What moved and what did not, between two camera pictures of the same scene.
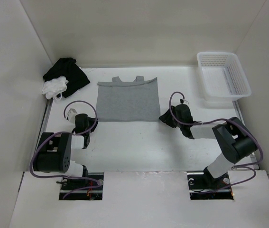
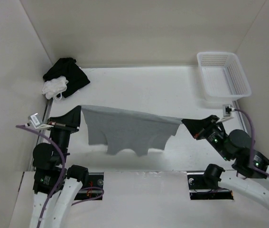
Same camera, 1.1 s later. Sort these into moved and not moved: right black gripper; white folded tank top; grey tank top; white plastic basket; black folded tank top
Moved: right black gripper; grey tank top
Not moved: white folded tank top; white plastic basket; black folded tank top
